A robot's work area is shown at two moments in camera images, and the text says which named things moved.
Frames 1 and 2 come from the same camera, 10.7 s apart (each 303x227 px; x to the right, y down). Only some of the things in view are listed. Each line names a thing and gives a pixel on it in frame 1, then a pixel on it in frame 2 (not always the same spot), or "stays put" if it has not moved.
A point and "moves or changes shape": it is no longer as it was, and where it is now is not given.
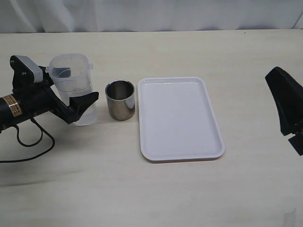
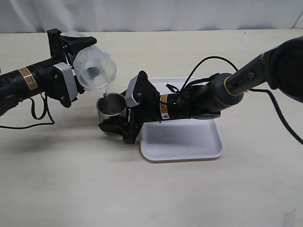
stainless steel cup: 120,96 moves or changes shape
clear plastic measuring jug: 70,74 moves or changes shape
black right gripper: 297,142 → 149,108
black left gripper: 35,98 → 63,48
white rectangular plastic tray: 177,120 stays put
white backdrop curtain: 71,16 stays put
